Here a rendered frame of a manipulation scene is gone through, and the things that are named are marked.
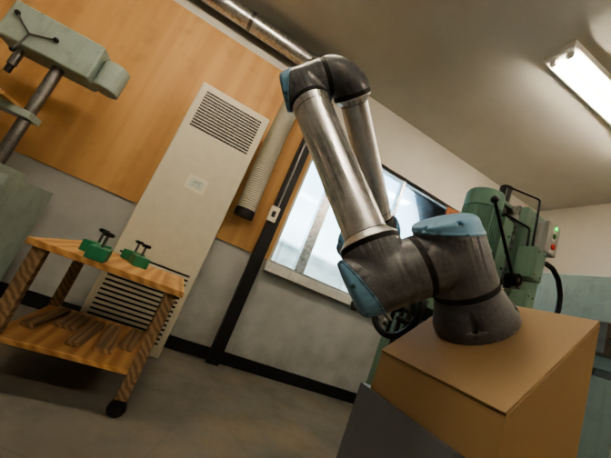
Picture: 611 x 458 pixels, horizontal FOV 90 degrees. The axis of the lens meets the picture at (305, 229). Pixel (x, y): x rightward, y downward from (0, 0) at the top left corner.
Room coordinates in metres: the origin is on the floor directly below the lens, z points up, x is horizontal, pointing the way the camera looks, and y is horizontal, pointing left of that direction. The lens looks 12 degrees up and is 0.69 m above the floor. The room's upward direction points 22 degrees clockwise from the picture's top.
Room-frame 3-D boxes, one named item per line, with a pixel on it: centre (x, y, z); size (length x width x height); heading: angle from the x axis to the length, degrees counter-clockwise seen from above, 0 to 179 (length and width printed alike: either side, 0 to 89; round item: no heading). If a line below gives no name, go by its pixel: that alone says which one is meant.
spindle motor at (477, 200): (1.41, -0.78, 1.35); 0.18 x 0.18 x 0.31
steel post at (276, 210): (2.43, 0.28, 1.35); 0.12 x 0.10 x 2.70; 108
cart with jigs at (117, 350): (1.54, 0.74, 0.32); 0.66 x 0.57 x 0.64; 19
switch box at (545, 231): (1.41, -1.13, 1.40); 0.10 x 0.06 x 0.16; 113
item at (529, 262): (1.36, -1.04, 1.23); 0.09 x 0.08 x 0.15; 113
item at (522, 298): (1.34, -1.01, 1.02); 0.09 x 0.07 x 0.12; 23
